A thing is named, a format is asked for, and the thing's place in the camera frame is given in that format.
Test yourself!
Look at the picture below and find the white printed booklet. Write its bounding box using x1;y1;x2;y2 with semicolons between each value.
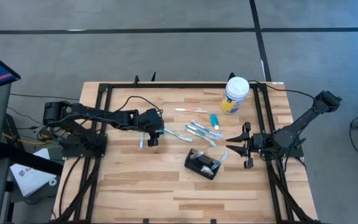
9;147;58;198

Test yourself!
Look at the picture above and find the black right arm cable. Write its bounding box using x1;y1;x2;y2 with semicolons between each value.
247;80;319;108

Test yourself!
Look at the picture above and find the teal toothpaste tube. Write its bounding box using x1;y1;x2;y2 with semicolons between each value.
209;113;220;131

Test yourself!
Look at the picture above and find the thin black floor cable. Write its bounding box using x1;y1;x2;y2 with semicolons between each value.
9;92;80;101

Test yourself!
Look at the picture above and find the yellow disinfectant wipes canister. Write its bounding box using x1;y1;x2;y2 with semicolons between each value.
219;76;250;115

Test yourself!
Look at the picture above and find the blue toothbrush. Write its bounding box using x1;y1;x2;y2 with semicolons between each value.
210;150;229;171
184;124;220;140
191;120;224;138

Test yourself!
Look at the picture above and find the yellow cable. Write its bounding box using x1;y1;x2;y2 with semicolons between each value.
2;132;62;146

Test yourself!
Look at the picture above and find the black desk beam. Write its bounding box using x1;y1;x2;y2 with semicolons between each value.
0;142;64;177

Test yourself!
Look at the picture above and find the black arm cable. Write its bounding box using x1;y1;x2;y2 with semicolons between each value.
247;80;319;108
115;95;164;116

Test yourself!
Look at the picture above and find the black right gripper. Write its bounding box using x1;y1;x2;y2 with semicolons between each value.
226;121;274;170

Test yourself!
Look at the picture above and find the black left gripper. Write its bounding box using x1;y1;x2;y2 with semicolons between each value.
135;108;165;147

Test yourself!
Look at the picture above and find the red toothbrush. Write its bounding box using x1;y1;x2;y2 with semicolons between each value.
174;107;208;114

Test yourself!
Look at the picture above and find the black wire toothbrush holder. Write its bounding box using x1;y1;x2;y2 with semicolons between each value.
184;148;222;180

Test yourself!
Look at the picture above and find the black aluminium table frame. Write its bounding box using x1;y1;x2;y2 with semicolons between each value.
50;81;323;224

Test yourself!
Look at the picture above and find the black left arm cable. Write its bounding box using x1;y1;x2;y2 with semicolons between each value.
115;95;164;116

